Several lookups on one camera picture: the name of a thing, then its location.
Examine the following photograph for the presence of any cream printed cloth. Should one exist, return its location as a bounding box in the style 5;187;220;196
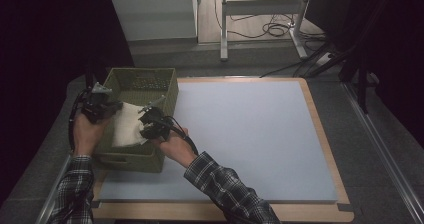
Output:
111;101;150;148

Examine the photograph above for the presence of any white desk frame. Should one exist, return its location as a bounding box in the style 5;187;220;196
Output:
219;0;314;62

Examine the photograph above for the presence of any metal rail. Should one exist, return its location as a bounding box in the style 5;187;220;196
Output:
342;82;424;224
35;155;73;224

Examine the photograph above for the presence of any green woven basket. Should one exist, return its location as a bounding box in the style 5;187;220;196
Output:
93;67;180;174

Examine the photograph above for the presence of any white power strip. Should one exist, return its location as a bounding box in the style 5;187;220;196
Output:
314;51;334;68

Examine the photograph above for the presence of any person's right hand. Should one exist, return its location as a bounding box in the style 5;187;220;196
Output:
156;128;198;168

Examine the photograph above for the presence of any person's left hand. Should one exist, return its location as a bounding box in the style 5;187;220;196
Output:
72;112;109;157

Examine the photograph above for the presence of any white cabinet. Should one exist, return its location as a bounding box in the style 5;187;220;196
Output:
109;0;200;42

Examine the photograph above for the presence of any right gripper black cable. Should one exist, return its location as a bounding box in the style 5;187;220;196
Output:
165;115;200;157

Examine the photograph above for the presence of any coiled black floor cable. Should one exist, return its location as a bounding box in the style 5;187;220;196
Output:
262;21;294;38

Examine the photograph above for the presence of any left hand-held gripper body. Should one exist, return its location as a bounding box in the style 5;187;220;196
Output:
80;82;113;124

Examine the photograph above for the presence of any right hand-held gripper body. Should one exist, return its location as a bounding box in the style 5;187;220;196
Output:
139;95;174;141

